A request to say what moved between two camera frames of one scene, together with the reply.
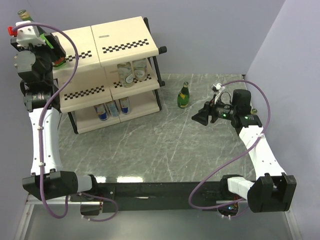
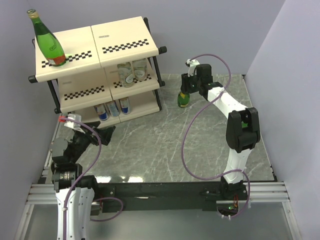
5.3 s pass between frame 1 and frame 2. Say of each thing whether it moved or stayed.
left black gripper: moved
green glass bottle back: stayed
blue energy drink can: stayed
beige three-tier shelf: stayed
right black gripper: moved
